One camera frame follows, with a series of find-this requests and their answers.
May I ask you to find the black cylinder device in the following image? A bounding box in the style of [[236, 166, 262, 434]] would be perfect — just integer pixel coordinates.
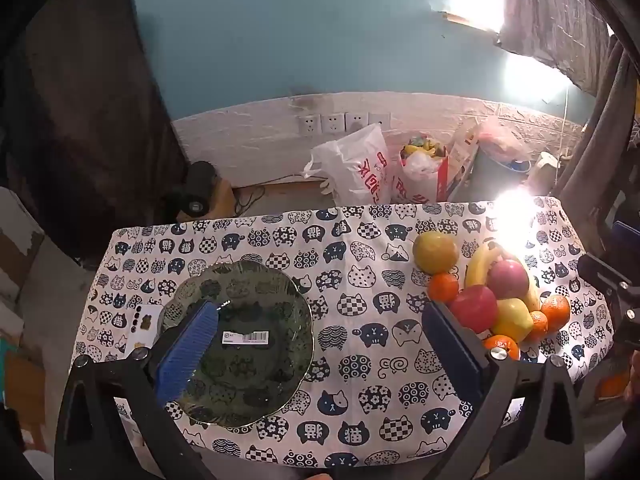
[[170, 161, 218, 216]]

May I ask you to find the small orange tangerine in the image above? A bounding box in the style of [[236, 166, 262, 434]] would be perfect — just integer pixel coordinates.
[[525, 311, 550, 343]]

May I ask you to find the dark bin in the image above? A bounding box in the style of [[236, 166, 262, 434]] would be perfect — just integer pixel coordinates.
[[470, 150, 533, 201]]

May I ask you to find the yellow-green apple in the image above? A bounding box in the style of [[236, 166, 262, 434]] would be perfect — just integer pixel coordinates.
[[491, 298, 535, 343]]

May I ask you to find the dark cloth cover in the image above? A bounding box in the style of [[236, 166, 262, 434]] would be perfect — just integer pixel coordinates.
[[0, 0, 188, 266]]

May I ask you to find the white string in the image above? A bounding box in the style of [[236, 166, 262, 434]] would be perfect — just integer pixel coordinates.
[[563, 85, 572, 161]]

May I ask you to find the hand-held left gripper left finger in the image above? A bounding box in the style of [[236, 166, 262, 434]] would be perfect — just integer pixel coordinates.
[[54, 301, 221, 480]]

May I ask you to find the green glass plate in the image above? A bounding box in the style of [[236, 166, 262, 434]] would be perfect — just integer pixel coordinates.
[[157, 260, 316, 428]]

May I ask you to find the red apple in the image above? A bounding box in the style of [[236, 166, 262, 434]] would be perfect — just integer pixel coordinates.
[[450, 285, 499, 333], [487, 259, 531, 301]]

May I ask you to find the white plastic bag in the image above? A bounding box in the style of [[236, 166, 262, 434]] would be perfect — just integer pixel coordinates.
[[302, 122, 391, 207]]

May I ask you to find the red and white bag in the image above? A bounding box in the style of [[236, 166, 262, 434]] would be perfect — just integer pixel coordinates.
[[390, 132, 451, 203]]

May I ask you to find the cat print tablecloth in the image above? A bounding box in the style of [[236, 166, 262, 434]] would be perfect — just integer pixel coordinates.
[[70, 195, 613, 468]]

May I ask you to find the white phone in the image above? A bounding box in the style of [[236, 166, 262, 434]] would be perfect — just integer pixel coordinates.
[[127, 304, 173, 356]]

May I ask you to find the yellow banana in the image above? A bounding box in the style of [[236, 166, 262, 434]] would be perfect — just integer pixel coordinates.
[[465, 241, 543, 313]]

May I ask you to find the red and white package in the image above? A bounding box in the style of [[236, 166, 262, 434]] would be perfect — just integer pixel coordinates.
[[449, 125, 482, 197]]

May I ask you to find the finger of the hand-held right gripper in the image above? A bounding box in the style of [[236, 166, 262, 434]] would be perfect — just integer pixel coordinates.
[[577, 252, 637, 307], [605, 209, 640, 252]]

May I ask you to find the black cable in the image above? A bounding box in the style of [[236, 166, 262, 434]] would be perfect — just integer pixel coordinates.
[[235, 175, 311, 211]]

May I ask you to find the pink plastic bag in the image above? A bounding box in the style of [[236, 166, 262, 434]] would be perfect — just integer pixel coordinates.
[[477, 117, 531, 163]]

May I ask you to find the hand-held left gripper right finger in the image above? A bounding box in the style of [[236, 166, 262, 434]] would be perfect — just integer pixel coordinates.
[[422, 301, 586, 480]]

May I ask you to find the hanging grey clothing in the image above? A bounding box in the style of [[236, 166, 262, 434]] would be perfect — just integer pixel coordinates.
[[555, 35, 640, 211]]

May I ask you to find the grey curtain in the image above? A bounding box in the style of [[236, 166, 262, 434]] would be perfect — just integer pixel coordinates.
[[495, 0, 613, 98]]

